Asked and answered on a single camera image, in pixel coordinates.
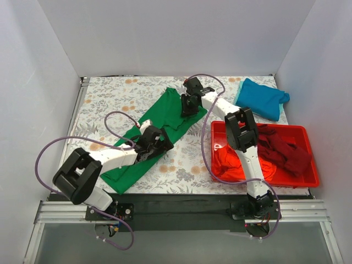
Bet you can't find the folded light teal t-shirt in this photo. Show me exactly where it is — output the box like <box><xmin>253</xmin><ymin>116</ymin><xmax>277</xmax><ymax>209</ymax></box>
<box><xmin>233</xmin><ymin>80</ymin><xmax>285</xmax><ymax>122</ymax></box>

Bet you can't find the orange-red t-shirt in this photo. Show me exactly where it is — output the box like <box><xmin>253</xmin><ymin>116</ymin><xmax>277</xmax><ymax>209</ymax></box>
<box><xmin>211</xmin><ymin>145</ymin><xmax>277</xmax><ymax>182</ymax></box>

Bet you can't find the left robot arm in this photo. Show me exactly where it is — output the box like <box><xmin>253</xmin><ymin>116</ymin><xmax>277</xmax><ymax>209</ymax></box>
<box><xmin>53</xmin><ymin>125</ymin><xmax>173</xmax><ymax>212</ymax></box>

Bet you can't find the red plastic bin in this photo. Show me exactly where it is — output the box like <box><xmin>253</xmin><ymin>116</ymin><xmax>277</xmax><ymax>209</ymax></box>
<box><xmin>211</xmin><ymin>121</ymin><xmax>319</xmax><ymax>188</ymax></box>

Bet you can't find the floral tablecloth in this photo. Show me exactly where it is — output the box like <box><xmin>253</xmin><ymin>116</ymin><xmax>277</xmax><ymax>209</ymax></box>
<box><xmin>64</xmin><ymin>76</ymin><xmax>246</xmax><ymax>194</ymax></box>

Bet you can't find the green t-shirt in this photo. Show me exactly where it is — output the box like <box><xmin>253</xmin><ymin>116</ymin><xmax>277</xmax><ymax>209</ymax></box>
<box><xmin>101</xmin><ymin>87</ymin><xmax>207</xmax><ymax>194</ymax></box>

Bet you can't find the aluminium frame rail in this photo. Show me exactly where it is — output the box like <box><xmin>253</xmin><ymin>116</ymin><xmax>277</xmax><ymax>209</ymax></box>
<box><xmin>23</xmin><ymin>199</ymin><xmax>343</xmax><ymax>263</ymax></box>

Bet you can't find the folded blue t-shirt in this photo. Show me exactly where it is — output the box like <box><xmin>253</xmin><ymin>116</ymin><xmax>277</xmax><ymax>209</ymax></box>
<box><xmin>237</xmin><ymin>78</ymin><xmax>290</xmax><ymax>121</ymax></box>

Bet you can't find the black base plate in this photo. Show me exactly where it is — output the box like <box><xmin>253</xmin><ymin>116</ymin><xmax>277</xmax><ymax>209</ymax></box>
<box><xmin>82</xmin><ymin>193</ymin><xmax>265</xmax><ymax>233</ymax></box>

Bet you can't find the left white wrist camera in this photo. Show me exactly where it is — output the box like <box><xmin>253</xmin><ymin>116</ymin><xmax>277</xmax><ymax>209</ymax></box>
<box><xmin>137</xmin><ymin>119</ymin><xmax>152</xmax><ymax>134</ymax></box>

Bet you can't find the dark red t-shirt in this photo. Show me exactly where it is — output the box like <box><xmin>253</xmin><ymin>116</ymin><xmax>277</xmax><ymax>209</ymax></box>
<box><xmin>257</xmin><ymin>124</ymin><xmax>312</xmax><ymax>177</ymax></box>

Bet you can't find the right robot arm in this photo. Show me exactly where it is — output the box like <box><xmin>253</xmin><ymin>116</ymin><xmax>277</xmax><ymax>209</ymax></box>
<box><xmin>181</xmin><ymin>75</ymin><xmax>274</xmax><ymax>217</ymax></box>

